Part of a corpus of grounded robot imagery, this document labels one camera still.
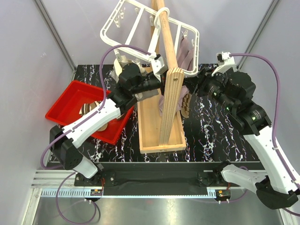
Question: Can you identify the brown striped sock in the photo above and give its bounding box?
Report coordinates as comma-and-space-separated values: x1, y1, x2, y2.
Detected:
73, 100, 123, 132

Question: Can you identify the white clip hanger frame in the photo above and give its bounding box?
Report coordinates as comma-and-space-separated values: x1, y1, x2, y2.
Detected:
100, 0, 200, 78

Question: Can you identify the wooden stand with tray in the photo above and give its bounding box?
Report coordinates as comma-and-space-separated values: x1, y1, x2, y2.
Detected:
137, 0, 186, 154

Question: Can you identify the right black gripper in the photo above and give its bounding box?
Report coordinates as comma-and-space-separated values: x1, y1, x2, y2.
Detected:
181, 66, 236, 113

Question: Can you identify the white clip holding mauve sock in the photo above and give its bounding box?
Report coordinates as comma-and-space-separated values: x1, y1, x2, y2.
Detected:
181, 29, 188, 39

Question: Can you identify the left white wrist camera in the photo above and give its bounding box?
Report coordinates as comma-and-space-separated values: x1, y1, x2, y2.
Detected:
150, 54, 168, 81

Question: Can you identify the red plastic tray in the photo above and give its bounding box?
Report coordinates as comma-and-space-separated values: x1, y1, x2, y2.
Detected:
45, 81, 134, 145

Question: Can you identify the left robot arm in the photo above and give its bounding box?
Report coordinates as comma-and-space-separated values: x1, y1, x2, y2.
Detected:
48, 62, 168, 186

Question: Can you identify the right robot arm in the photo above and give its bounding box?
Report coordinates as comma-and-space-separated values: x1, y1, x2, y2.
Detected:
195, 67, 300, 210

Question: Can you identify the brown argyle sock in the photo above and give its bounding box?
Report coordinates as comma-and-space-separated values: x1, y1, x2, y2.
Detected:
180, 93, 191, 119

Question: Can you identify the grey beige sock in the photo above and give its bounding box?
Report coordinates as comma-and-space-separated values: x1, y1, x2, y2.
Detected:
111, 59, 158, 101

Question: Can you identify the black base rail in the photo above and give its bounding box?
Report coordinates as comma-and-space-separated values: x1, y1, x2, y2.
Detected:
74, 162, 228, 198

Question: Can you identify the black marble mat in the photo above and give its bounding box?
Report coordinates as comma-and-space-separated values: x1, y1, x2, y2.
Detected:
72, 63, 257, 163

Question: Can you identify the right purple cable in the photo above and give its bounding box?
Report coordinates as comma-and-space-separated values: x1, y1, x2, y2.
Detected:
194, 52, 300, 216

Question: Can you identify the mauve sock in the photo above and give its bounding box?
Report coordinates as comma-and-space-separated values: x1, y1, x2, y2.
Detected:
158, 37, 197, 117

